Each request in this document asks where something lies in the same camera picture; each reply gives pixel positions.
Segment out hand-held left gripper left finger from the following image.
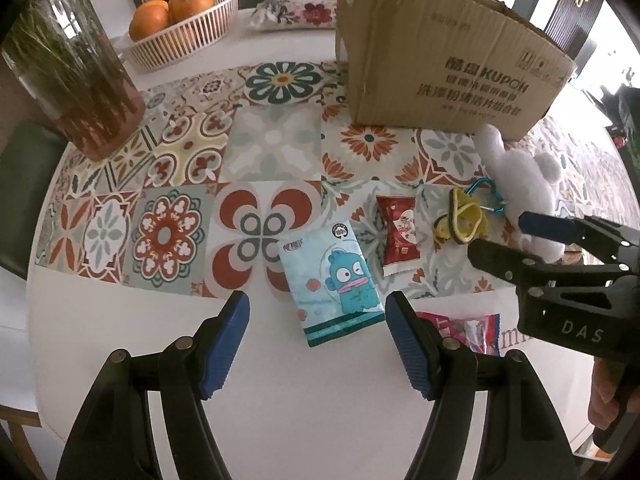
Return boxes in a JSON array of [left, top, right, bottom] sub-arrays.
[[56, 291, 251, 480]]

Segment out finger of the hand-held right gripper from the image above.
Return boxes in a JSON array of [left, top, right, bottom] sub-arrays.
[[467, 239, 621, 296], [518, 211, 640, 273]]

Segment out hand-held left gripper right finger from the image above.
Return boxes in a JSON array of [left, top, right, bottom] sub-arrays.
[[384, 290, 583, 480]]

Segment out white plush toy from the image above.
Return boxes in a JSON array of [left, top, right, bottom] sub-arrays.
[[474, 124, 566, 263]]

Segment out yellow hair ties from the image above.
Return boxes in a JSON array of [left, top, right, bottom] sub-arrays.
[[432, 188, 490, 243]]

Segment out blue carabiner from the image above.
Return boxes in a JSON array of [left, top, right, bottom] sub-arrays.
[[462, 177, 507, 216]]

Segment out pink clear snack packet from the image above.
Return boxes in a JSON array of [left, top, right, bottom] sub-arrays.
[[415, 311, 501, 357]]

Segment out blue cartoon tissue pack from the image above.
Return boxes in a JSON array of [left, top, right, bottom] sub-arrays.
[[278, 224, 386, 348]]

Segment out red snack packet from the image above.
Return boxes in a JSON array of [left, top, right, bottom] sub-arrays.
[[375, 194, 426, 278]]

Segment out brown cardboard box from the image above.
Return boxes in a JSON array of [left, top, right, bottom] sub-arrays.
[[335, 0, 577, 142]]

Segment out person's right hand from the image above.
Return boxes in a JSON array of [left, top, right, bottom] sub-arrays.
[[587, 360, 623, 431]]

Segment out patterned table mat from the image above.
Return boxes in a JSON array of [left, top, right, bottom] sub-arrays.
[[35, 60, 640, 301]]

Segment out grey chair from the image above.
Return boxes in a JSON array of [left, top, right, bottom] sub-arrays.
[[0, 121, 68, 281]]

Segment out white ribbed fruit basket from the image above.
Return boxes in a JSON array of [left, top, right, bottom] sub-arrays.
[[114, 0, 248, 73]]

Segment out glass vase with grass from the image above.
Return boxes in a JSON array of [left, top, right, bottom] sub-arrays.
[[1, 0, 146, 162]]

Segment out floral tissue box cover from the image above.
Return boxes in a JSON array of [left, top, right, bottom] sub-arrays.
[[247, 0, 341, 31]]

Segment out pile of oranges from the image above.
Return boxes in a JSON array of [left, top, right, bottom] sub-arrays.
[[129, 0, 217, 43]]

